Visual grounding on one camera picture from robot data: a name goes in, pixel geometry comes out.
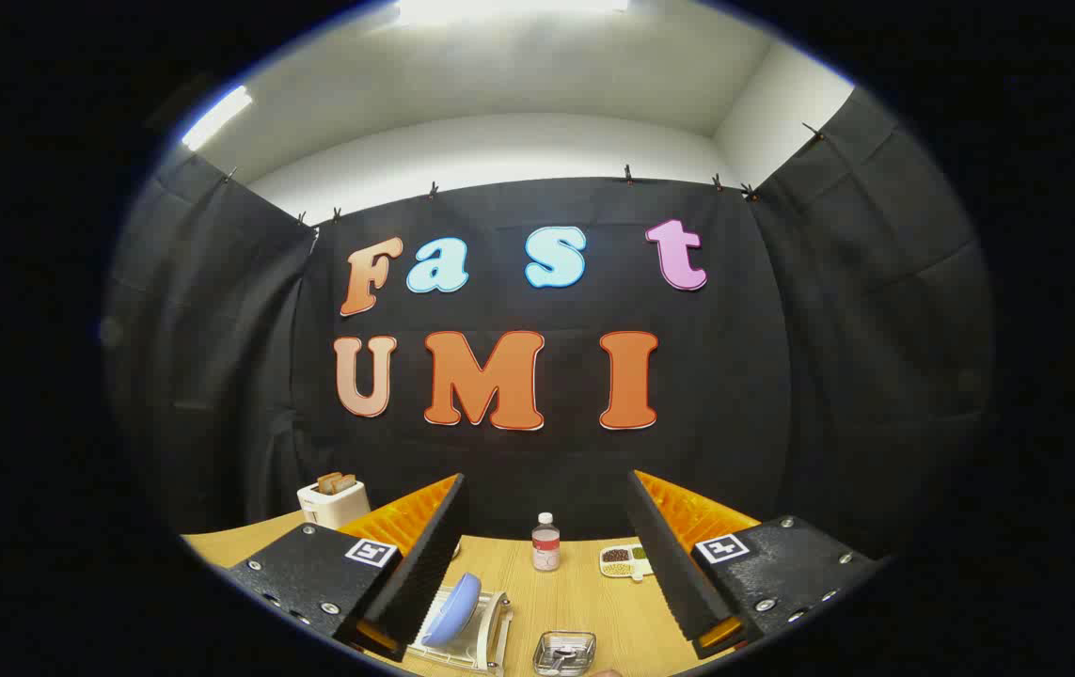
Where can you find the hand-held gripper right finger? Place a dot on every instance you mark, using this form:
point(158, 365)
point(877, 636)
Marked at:
point(664, 555)

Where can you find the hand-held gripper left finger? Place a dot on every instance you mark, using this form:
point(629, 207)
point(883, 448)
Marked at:
point(429, 555)

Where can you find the blue plate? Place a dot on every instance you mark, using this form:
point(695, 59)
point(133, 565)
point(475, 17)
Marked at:
point(454, 611)

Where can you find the white divided snack tray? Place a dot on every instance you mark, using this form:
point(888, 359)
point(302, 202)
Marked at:
point(620, 562)

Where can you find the white toaster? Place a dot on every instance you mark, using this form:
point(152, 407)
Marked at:
point(335, 508)

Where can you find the toast slice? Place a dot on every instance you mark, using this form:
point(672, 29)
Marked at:
point(326, 483)
point(347, 481)

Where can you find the red label water bottle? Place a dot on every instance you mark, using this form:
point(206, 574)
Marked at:
point(545, 545)

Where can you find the ceiling light panel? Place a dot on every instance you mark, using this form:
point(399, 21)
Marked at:
point(509, 9)
point(215, 118)

